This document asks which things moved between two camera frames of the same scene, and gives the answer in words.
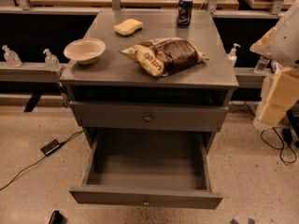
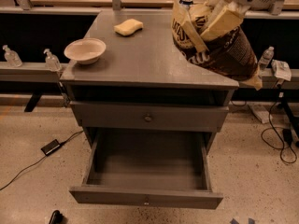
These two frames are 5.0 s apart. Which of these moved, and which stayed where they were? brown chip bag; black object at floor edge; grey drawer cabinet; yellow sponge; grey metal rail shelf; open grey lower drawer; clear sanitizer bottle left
Moved: brown chip bag
Stayed: grey metal rail shelf; black object at floor edge; clear sanitizer bottle left; yellow sponge; grey drawer cabinet; open grey lower drawer
